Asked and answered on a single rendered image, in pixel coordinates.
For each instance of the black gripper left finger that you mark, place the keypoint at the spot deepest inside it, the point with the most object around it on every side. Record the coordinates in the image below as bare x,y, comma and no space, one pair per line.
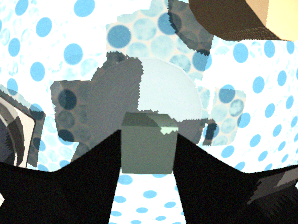
82,192

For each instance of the grey cylinder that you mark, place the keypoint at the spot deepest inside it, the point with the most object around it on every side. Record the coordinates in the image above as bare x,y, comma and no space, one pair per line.
7,155

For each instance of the white balance beam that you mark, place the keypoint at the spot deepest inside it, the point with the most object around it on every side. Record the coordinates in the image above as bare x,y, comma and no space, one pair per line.
20,127

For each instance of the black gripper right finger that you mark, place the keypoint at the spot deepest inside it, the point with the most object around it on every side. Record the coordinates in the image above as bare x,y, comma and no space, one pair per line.
212,192

